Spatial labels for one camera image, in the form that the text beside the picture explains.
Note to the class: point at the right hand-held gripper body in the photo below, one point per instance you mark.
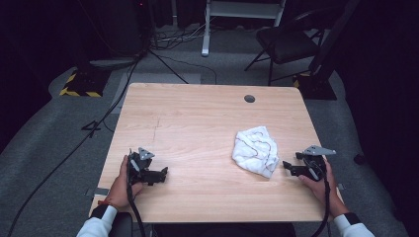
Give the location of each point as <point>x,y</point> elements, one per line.
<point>312,164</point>

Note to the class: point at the small black round knob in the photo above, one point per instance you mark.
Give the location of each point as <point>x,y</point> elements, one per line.
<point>359,159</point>

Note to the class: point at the white desk frame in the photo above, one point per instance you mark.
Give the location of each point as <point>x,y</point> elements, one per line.
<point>230,10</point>

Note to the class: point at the person's left hand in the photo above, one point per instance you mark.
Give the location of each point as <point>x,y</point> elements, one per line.
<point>119,191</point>

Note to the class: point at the black folding chair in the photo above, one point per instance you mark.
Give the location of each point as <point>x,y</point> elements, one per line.
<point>286,42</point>

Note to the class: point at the white towel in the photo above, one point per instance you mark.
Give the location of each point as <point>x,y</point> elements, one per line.
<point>255,151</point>

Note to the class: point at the person's right hand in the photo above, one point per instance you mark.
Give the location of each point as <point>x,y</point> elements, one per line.
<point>324,191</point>

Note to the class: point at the black hazard-striped stand base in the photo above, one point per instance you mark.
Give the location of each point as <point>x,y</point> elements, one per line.
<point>316,89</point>
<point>86,82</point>

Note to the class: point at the red wristband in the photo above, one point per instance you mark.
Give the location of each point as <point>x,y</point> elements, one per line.
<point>104,201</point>

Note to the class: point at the black slanted stand pole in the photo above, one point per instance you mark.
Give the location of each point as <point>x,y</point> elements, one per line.
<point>332,36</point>

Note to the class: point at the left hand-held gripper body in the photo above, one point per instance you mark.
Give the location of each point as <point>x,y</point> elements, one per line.
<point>138,164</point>

